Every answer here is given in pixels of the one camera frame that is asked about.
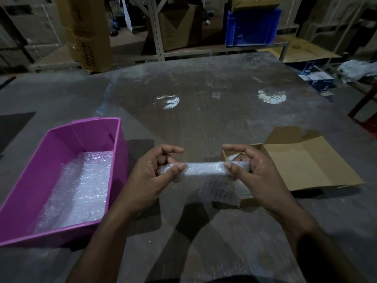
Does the red plastic chair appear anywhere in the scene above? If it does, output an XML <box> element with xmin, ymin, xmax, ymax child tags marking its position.
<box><xmin>347</xmin><ymin>82</ymin><xmax>377</xmax><ymax>132</ymax></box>

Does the pink plastic bin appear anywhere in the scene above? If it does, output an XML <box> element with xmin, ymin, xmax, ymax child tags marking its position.
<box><xmin>0</xmin><ymin>117</ymin><xmax>129</xmax><ymax>248</ymax></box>

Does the person's left forearm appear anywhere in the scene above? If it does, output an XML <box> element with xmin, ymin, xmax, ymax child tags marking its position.
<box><xmin>66</xmin><ymin>209</ymin><xmax>142</xmax><ymax>283</ymax></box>

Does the pile of bubble wrap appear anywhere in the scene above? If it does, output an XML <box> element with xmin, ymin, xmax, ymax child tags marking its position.
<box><xmin>34</xmin><ymin>151</ymin><xmax>114</xmax><ymax>235</ymax></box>

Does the flattened printed cardboard sheet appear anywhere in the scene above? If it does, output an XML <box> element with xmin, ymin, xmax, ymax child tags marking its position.
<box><xmin>258</xmin><ymin>37</ymin><xmax>342</xmax><ymax>64</ymax></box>

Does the blue and white product box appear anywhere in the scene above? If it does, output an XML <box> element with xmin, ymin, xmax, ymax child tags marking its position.
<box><xmin>298</xmin><ymin>70</ymin><xmax>336</xmax><ymax>92</ymax></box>

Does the white plastic bag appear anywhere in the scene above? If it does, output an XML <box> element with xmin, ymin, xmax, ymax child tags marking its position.
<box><xmin>337</xmin><ymin>59</ymin><xmax>377</xmax><ymax>83</ymax></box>

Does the flat cardboard sheet with tape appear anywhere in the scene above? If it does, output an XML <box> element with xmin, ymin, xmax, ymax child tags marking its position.
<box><xmin>231</xmin><ymin>0</ymin><xmax>283</xmax><ymax>11</ymax></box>

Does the white paper sheet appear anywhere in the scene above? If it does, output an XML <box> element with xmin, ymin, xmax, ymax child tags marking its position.
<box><xmin>121</xmin><ymin>0</ymin><xmax>134</xmax><ymax>32</ymax></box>

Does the small brown cardboard box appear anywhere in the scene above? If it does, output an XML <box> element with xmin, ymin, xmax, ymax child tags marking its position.
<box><xmin>221</xmin><ymin>126</ymin><xmax>366</xmax><ymax>208</ymax></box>

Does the dark blue product box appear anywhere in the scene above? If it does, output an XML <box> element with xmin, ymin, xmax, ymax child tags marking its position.
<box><xmin>294</xmin><ymin>61</ymin><xmax>316</xmax><ymax>73</ymax></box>

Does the person's left hand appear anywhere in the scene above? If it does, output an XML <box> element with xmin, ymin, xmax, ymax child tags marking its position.
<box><xmin>117</xmin><ymin>144</ymin><xmax>187</xmax><ymax>219</ymax></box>

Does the tall narrow cardboard carton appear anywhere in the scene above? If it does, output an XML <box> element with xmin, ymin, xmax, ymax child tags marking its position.
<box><xmin>56</xmin><ymin>0</ymin><xmax>114</xmax><ymax>74</ymax></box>

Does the grey metal storage rack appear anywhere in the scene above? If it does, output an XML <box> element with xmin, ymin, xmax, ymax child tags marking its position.
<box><xmin>29</xmin><ymin>0</ymin><xmax>291</xmax><ymax>71</ymax></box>

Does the person's right hand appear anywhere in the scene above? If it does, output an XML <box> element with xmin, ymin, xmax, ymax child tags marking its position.
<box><xmin>222</xmin><ymin>144</ymin><xmax>313</xmax><ymax>227</ymax></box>

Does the blue plastic crate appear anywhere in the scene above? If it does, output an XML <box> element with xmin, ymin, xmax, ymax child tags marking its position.
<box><xmin>225</xmin><ymin>8</ymin><xmax>282</xmax><ymax>47</ymax></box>

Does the open brown carton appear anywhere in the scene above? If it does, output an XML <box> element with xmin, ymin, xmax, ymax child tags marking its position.
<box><xmin>159</xmin><ymin>3</ymin><xmax>204</xmax><ymax>51</ymax></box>

